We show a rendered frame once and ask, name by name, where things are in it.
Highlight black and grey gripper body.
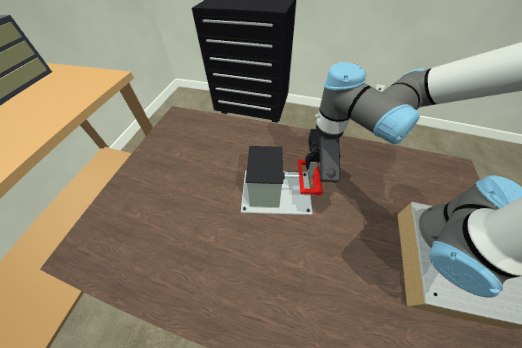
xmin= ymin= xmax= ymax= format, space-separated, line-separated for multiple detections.
xmin=308 ymin=124 xmax=344 ymax=163

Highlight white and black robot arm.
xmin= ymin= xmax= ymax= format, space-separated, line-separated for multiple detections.
xmin=316 ymin=42 xmax=522 ymax=298

